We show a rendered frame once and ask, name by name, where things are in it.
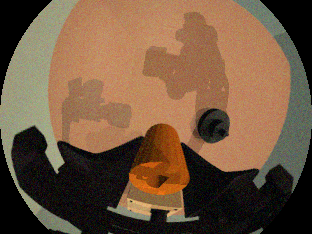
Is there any orange knob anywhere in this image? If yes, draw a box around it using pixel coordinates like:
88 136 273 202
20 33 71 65
129 124 191 194

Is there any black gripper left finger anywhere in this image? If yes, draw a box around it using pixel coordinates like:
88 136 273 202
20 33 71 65
56 137 144 209

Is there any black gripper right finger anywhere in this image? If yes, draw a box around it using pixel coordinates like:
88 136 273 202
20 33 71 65
180 142 260 218

